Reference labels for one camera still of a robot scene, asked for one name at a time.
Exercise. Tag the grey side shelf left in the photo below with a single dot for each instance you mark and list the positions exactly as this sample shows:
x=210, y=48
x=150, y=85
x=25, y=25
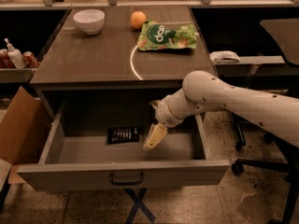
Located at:
x=14, y=75

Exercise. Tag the black drawer handle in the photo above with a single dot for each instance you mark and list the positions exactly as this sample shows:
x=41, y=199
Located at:
x=122, y=180

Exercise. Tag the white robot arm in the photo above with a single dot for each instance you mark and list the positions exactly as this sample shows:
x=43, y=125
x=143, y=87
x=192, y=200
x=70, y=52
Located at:
x=277, y=114

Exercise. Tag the white pump bottle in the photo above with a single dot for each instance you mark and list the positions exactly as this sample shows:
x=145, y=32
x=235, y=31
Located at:
x=15, y=55

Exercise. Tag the white ceramic bowl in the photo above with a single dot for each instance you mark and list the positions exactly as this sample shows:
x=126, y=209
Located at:
x=89, y=21

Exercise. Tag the red soda can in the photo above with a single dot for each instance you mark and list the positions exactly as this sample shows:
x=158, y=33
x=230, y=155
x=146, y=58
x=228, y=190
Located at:
x=5, y=61
x=31, y=59

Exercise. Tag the black office chair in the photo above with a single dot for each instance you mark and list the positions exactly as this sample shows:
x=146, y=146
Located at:
x=286, y=33

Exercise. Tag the white folded cloth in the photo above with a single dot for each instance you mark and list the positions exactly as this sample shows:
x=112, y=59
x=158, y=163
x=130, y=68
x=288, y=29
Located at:
x=224, y=56

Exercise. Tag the green chip bag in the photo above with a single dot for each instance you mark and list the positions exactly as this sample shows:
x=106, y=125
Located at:
x=155, y=36

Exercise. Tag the grey side shelf right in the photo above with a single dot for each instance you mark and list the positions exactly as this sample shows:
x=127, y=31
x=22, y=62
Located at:
x=247, y=66

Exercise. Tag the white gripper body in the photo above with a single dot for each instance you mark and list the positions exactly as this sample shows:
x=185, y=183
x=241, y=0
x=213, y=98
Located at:
x=163, y=113

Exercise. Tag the grey cabinet counter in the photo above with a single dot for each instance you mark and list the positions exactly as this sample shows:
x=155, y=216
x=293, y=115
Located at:
x=76, y=61

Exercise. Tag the open grey top drawer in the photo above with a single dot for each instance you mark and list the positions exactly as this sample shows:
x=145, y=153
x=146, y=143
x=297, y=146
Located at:
x=77, y=156

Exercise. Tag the grey side shelf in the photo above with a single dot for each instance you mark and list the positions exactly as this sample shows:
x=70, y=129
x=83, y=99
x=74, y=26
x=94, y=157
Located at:
x=247, y=66
x=14, y=75

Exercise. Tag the brown cardboard box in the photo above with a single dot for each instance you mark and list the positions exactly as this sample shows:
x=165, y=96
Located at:
x=24, y=130

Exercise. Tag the black table leg stand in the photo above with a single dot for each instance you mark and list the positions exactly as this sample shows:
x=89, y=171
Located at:
x=240, y=136

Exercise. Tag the red soda can left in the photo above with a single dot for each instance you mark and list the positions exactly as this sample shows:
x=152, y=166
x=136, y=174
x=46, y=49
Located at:
x=5, y=61

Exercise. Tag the orange fruit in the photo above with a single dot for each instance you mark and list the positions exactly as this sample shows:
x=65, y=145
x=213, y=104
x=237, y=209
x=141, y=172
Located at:
x=137, y=19

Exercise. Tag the black rxbar chocolate bar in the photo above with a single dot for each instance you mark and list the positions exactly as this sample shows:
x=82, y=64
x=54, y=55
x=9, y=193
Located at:
x=122, y=135

